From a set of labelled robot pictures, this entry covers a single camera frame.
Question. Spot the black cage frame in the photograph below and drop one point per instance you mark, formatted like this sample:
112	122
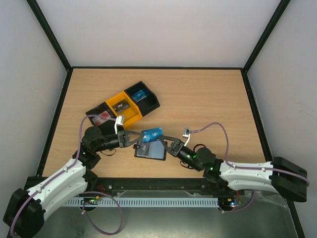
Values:
34	6

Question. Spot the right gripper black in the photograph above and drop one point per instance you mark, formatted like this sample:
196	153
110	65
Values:
175	147

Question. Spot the yellow bin middle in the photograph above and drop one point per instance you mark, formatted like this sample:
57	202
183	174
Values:
132	114

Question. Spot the black card in holder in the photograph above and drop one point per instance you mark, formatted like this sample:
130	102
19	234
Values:
143	149

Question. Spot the black leather card holder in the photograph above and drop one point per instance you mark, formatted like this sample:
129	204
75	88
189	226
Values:
157	151

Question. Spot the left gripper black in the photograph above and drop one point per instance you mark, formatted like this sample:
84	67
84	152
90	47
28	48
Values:
125	132

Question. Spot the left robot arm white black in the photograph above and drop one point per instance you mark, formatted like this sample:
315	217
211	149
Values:
29	209

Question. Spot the black bin right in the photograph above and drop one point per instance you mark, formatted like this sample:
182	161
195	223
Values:
146	105

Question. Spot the blue credit card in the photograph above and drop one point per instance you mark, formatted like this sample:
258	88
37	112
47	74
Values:
152	135

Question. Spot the black card in bin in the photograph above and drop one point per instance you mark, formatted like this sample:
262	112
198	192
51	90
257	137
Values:
120	106

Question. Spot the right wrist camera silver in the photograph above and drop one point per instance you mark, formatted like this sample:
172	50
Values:
186	134

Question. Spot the red white card in bin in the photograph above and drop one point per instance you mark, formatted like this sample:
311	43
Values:
103	117

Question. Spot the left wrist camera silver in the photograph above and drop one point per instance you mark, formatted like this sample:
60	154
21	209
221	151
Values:
119	121

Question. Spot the grey slotted cable duct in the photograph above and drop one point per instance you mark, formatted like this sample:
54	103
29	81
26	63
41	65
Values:
198	202

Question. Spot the black bin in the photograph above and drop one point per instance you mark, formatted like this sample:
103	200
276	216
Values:
146	105
108	126

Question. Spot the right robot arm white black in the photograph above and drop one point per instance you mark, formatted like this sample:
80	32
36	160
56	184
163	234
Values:
278	176

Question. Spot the black bin left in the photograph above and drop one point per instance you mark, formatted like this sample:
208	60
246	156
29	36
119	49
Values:
108	126

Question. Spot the blue card in bin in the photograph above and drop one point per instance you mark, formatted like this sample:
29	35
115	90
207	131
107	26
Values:
138	96

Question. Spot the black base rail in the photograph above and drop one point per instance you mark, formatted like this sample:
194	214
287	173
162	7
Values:
199	185

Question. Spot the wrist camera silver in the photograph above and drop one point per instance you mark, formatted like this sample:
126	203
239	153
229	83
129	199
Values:
119	121
186	134

